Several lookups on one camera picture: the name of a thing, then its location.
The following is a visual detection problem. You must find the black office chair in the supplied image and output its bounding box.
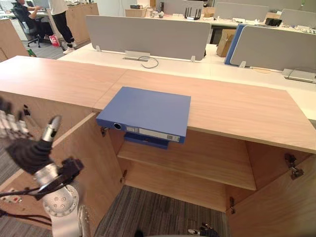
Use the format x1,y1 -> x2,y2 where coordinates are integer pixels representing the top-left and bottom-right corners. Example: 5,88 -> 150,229
11,4 -> 50,48

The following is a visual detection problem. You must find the seated person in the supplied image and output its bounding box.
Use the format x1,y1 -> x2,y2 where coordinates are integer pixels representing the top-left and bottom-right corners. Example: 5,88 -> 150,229
11,0 -> 54,48

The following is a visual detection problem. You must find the grey cable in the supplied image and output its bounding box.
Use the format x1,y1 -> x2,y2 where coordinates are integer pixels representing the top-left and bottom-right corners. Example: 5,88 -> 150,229
138,56 -> 159,69

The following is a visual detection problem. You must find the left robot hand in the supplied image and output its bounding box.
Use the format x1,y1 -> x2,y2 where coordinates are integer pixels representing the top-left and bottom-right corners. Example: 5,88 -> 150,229
0,96 -> 63,175

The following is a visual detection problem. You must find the wooden cabinet shelf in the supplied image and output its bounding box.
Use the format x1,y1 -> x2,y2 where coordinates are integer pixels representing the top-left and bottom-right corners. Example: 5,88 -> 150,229
117,142 -> 257,191

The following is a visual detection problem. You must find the blue divider panel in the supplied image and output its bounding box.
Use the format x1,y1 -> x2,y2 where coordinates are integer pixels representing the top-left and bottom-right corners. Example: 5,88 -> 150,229
224,23 -> 245,66

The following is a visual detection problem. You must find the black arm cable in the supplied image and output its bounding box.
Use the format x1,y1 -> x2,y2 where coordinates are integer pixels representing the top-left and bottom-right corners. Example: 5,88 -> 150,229
0,181 -> 65,226

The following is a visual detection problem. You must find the red white bag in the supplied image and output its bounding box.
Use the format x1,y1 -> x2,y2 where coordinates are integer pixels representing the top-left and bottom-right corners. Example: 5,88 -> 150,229
48,34 -> 61,48

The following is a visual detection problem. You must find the black wrist clamp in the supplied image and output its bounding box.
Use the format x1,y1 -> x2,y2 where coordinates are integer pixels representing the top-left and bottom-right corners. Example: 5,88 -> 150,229
57,158 -> 85,185

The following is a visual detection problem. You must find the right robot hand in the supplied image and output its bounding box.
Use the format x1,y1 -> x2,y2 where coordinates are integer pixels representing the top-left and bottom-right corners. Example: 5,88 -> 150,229
187,222 -> 221,237

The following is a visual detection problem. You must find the brown cardboard box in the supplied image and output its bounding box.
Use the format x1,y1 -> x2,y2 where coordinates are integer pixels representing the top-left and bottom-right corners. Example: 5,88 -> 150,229
216,29 -> 237,58

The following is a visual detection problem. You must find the silver desk cable cover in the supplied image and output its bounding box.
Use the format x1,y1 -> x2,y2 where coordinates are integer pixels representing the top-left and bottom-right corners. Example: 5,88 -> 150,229
281,68 -> 316,84
122,50 -> 151,61

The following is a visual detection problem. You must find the wooden office cabinet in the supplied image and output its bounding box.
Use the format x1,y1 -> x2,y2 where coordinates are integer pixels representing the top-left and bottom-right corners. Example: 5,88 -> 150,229
0,55 -> 316,237

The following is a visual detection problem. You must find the wooden cabinet door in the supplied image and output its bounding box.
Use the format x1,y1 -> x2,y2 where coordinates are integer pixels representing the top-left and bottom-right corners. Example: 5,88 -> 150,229
0,112 -> 124,237
226,153 -> 316,237

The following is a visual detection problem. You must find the black wifi router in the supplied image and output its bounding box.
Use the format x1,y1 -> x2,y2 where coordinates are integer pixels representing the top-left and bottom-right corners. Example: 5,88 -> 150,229
183,6 -> 202,20

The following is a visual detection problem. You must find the grey desk divider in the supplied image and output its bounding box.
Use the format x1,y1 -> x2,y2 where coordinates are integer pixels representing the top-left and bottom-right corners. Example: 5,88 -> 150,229
85,15 -> 212,62
279,8 -> 316,28
213,2 -> 270,22
159,0 -> 205,16
229,25 -> 316,72

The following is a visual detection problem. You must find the flat cardboard box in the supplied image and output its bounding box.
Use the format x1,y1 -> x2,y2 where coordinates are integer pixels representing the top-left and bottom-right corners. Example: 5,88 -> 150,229
124,8 -> 148,18

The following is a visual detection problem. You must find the blue lever arch folder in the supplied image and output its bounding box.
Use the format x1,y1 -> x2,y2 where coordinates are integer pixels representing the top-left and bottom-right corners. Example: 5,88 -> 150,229
95,86 -> 192,145
123,132 -> 171,150

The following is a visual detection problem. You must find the standing person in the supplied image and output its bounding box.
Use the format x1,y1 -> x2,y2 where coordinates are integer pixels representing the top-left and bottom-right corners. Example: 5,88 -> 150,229
47,0 -> 77,54

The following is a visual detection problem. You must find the black box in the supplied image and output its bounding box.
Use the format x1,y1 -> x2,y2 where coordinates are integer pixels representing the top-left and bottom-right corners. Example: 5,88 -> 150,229
265,17 -> 282,27

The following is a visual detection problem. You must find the wooden side cabinet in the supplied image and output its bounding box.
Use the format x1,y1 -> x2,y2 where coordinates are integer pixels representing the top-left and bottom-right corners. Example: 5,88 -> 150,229
65,2 -> 100,47
0,18 -> 31,63

